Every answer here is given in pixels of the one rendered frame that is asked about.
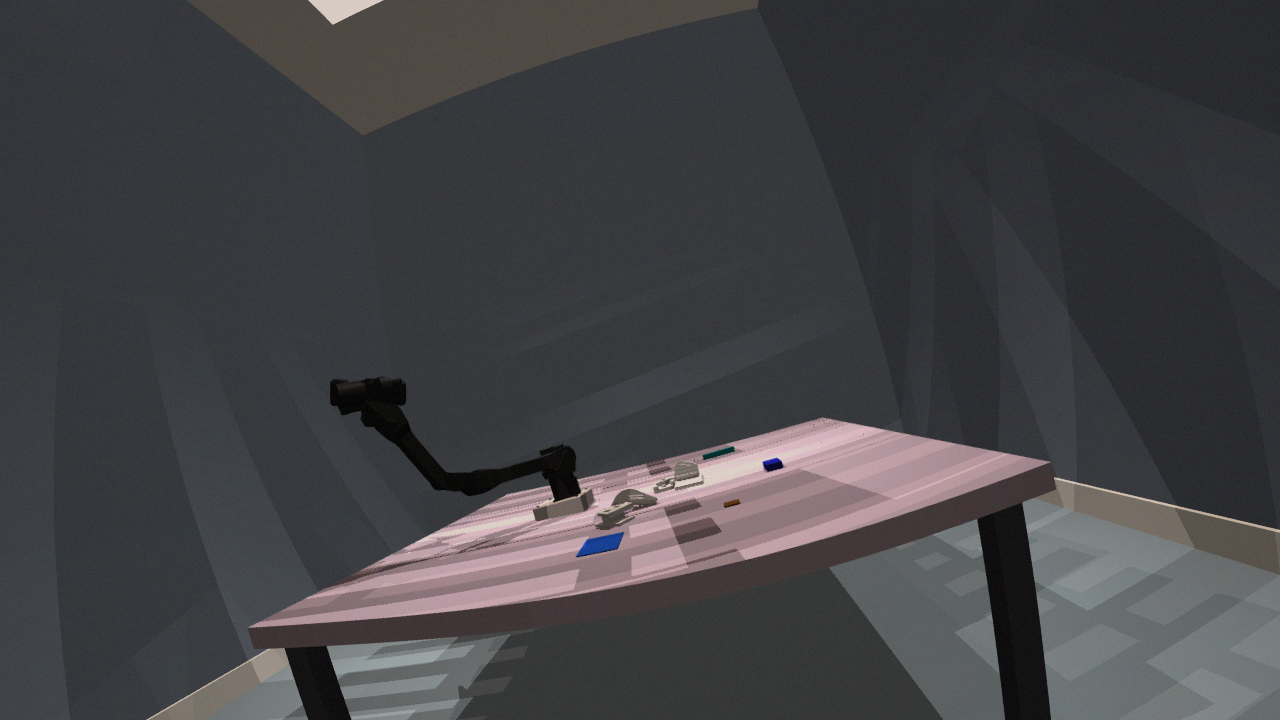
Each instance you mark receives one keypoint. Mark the blue flat rectangular plate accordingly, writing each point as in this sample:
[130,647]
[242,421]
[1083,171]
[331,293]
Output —
[601,544]

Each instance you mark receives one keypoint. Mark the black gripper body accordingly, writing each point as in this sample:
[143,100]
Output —
[399,399]

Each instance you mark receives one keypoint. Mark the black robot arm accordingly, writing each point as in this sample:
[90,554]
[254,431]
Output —
[556,463]

